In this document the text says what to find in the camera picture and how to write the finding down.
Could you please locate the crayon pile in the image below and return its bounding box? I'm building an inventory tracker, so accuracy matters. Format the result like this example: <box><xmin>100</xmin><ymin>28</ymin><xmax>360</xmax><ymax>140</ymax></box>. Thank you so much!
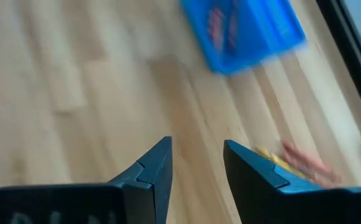
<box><xmin>256</xmin><ymin>146</ymin><xmax>306</xmax><ymax>180</ymax></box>

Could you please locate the black metal table frame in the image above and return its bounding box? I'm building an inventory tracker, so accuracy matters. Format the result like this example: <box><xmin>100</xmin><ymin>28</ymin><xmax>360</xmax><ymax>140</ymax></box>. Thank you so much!
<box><xmin>316</xmin><ymin>0</ymin><xmax>361</xmax><ymax>136</ymax></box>

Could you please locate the red crayon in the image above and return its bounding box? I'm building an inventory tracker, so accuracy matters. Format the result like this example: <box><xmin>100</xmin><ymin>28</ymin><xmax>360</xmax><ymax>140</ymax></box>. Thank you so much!
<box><xmin>208</xmin><ymin>7</ymin><xmax>225</xmax><ymax>50</ymax></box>
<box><xmin>281</xmin><ymin>139</ymin><xmax>343</xmax><ymax>187</ymax></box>

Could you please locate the blue plastic basket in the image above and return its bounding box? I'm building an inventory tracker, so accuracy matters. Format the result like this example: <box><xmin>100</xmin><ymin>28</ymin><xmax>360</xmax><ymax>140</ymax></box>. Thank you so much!
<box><xmin>180</xmin><ymin>0</ymin><xmax>307</xmax><ymax>75</ymax></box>

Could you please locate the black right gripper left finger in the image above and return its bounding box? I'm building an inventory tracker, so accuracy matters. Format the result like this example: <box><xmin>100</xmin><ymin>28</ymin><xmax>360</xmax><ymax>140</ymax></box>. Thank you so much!
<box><xmin>0</xmin><ymin>136</ymin><xmax>173</xmax><ymax>224</ymax></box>

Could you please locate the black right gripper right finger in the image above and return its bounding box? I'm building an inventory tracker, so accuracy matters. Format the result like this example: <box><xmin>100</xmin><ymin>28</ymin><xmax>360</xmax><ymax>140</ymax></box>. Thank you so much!
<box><xmin>223</xmin><ymin>139</ymin><xmax>361</xmax><ymax>224</ymax></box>

